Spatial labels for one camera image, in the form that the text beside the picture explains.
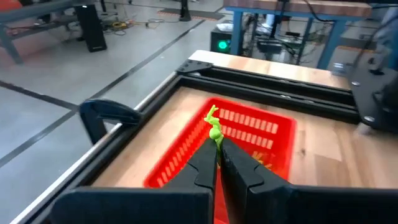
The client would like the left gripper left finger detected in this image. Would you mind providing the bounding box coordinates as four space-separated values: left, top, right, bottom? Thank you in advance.
163 138 218 194

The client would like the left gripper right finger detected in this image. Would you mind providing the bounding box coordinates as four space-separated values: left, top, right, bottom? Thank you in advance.
220 138 293 224

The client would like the green plastic spider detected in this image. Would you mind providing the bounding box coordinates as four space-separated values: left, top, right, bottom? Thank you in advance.
203 105 225 153

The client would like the red plastic mesh basket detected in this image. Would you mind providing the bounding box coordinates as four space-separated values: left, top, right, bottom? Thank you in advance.
143 96 297 224

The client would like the black box green light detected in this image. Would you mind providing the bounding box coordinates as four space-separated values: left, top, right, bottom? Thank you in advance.
210 26 233 54

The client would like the black floor mat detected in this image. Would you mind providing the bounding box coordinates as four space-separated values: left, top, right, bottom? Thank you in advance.
157 7 224 22

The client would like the black computer tower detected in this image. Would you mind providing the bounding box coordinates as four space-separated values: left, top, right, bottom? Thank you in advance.
74 4 108 53

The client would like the wooden workbench top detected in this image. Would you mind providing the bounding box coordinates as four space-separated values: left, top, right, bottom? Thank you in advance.
223 0 373 18

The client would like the grey metal bench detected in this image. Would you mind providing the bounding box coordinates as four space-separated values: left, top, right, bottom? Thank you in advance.
0 0 94 65

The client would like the black frame clamp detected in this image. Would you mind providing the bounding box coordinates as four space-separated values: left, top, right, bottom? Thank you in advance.
79 98 144 146

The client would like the blue-grey metal table frame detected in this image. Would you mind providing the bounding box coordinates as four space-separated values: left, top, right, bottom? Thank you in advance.
223 6 374 71

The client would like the black stand post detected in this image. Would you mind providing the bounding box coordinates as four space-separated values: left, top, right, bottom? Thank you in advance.
179 0 192 22

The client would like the yellow cable coil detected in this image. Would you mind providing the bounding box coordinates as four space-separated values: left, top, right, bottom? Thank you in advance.
104 19 137 37

